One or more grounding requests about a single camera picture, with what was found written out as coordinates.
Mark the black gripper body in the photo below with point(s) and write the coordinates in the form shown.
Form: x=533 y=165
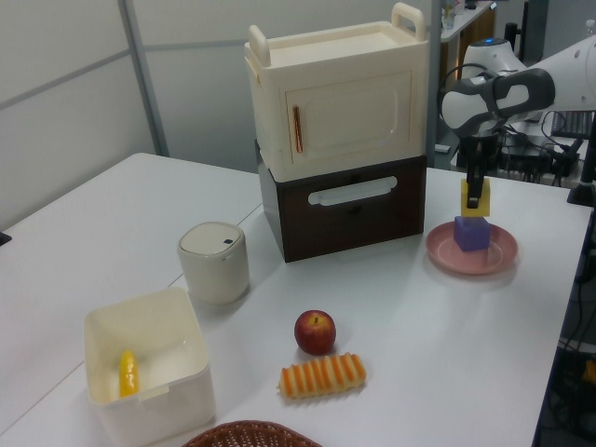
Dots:
x=482 y=153

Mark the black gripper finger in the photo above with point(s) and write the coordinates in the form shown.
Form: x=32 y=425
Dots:
x=475 y=193
x=489 y=173

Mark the yellow cube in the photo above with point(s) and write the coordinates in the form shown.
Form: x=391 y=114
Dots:
x=486 y=200

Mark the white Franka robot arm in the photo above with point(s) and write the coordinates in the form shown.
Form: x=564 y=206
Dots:
x=572 y=74

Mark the purple cube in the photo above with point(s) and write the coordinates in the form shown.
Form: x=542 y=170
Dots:
x=472 y=235

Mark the pink plate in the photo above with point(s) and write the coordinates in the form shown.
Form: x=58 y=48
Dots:
x=500 y=256

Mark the black clamp stand base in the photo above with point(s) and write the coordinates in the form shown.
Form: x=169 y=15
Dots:
x=584 y=186

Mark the black monitor on stand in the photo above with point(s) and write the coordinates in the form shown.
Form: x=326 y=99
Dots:
x=512 y=39

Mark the dark brown drawer box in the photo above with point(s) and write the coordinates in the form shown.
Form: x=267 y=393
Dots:
x=354 y=233

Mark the wooden background desk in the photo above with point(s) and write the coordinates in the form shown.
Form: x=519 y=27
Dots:
x=454 y=28

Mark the red apple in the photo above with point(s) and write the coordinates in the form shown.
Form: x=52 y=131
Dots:
x=315 y=333

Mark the orange striped bread roll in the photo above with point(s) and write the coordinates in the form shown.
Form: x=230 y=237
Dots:
x=321 y=376

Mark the small cream trash can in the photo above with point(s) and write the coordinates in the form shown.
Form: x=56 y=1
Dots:
x=214 y=265

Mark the brown wicker basket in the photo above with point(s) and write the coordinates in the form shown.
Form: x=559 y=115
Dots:
x=251 y=435

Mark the white square plastic box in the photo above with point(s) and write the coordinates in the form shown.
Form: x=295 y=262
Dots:
x=153 y=410

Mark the black object at table edge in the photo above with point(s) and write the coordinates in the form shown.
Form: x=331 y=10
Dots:
x=4 y=239

